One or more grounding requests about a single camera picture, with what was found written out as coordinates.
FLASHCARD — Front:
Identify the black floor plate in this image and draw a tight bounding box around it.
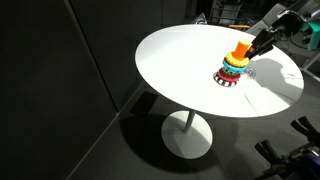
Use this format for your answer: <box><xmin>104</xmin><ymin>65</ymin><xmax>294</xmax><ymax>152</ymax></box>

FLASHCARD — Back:
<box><xmin>129</xmin><ymin>91</ymin><xmax>160</xmax><ymax>119</ymax></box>

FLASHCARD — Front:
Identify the orange bumpy ring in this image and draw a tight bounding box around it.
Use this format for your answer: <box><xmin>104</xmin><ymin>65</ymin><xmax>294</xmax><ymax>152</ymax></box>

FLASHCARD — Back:
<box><xmin>225</xmin><ymin>50</ymin><xmax>250</xmax><ymax>69</ymax></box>

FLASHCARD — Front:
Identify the dark metal rack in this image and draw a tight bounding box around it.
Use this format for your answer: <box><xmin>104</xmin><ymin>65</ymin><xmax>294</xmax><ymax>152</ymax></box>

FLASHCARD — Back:
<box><xmin>209</xmin><ymin>0</ymin><xmax>253</xmax><ymax>27</ymax></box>

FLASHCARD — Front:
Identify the white table pedestal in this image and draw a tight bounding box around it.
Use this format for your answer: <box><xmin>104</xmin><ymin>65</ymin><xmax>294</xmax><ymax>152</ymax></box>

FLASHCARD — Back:
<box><xmin>161</xmin><ymin>109</ymin><xmax>214</xmax><ymax>160</ymax></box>

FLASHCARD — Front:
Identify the teal camera mount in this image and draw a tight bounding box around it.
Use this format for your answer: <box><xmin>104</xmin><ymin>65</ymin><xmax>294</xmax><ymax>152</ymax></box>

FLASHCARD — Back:
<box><xmin>300</xmin><ymin>13</ymin><xmax>320</xmax><ymax>52</ymax></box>

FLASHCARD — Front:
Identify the blue ring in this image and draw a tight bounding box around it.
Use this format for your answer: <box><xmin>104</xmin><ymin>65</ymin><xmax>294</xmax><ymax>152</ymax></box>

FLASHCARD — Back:
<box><xmin>222</xmin><ymin>58</ymin><xmax>249</xmax><ymax>75</ymax></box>

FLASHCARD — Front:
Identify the grey chair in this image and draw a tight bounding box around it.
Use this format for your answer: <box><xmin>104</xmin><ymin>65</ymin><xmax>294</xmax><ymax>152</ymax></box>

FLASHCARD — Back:
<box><xmin>245</xmin><ymin>3</ymin><xmax>288</xmax><ymax>41</ymax></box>

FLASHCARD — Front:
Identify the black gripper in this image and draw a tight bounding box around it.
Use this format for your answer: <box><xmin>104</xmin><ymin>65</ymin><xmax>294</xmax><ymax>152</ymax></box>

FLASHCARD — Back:
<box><xmin>247</xmin><ymin>10</ymin><xmax>304</xmax><ymax>61</ymax></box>

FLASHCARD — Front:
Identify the red ring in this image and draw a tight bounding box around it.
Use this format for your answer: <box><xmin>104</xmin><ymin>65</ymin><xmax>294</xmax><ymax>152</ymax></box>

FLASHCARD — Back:
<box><xmin>217</xmin><ymin>67</ymin><xmax>242</xmax><ymax>83</ymax></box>

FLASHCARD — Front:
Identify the black white striped ring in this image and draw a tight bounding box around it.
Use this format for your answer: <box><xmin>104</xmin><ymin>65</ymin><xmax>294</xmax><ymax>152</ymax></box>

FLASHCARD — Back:
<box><xmin>213</xmin><ymin>71</ymin><xmax>239</xmax><ymax>89</ymax></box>

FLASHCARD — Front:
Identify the black clamp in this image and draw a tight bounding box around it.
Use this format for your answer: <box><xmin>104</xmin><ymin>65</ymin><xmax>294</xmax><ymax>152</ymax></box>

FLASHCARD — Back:
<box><xmin>254</xmin><ymin>139</ymin><xmax>288</xmax><ymax>166</ymax></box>
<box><xmin>289</xmin><ymin>115</ymin><xmax>320</xmax><ymax>148</ymax></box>

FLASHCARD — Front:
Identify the green ring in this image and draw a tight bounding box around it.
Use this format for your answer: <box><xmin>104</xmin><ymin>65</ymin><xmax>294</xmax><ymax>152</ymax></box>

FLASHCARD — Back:
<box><xmin>221</xmin><ymin>66</ymin><xmax>243</xmax><ymax>77</ymax></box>

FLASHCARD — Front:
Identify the purple clamp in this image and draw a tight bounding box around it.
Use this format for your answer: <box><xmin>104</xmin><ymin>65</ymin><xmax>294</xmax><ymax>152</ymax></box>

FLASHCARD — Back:
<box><xmin>298</xmin><ymin>151</ymin><xmax>320</xmax><ymax>180</ymax></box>

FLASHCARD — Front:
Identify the orange stacker post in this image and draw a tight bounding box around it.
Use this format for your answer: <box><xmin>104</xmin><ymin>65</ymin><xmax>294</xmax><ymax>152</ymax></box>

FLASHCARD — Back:
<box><xmin>231</xmin><ymin>39</ymin><xmax>252</xmax><ymax>62</ymax></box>

